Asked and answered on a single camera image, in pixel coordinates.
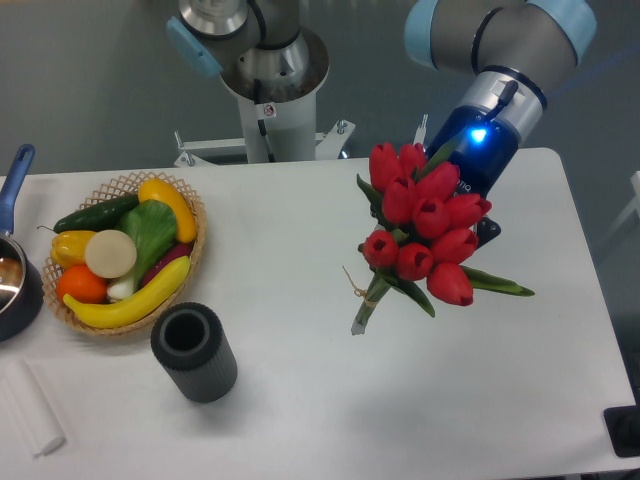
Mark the beige round disc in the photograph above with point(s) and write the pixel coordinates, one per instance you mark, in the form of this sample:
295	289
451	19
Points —
110	254

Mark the white frame at right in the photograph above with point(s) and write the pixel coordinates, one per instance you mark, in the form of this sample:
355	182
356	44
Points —
628	218

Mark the white ribbed roll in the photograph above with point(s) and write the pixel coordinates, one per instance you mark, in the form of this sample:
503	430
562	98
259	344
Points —
30	409

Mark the green bok choy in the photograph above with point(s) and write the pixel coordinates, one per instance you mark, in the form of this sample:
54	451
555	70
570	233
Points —
152	226

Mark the orange fruit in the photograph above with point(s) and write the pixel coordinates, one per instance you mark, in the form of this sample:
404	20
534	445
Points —
82	284

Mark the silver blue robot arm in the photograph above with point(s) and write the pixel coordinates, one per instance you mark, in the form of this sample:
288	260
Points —
518	51

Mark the yellow bell pepper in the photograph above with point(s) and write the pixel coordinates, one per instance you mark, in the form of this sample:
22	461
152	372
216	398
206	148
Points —
68	248

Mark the blue handled saucepan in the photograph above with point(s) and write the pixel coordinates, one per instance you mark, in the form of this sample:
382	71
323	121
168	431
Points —
21	286

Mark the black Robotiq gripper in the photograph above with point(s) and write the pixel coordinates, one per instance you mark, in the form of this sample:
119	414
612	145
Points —
483	151

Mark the black device at edge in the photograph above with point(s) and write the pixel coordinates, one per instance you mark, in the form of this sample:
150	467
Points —
623	428

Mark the yellow squash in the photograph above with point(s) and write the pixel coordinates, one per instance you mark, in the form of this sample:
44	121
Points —
161	190

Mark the woven wicker basket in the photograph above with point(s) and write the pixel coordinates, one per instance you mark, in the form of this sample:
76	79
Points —
118	187

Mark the green cucumber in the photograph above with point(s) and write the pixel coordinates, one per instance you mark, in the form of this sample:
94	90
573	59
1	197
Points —
101	216

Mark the purple eggplant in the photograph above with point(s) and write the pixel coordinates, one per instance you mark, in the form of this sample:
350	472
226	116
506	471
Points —
176	251

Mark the dark grey ribbed vase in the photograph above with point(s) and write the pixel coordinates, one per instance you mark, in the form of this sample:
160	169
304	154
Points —
189	342

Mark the yellow banana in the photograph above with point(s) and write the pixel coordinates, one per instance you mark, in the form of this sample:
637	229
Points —
137	306

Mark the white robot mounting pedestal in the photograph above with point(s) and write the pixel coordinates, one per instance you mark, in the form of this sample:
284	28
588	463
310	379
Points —
271	132

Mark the red tulip bouquet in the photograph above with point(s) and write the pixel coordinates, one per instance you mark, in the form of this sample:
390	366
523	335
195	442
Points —
426	231

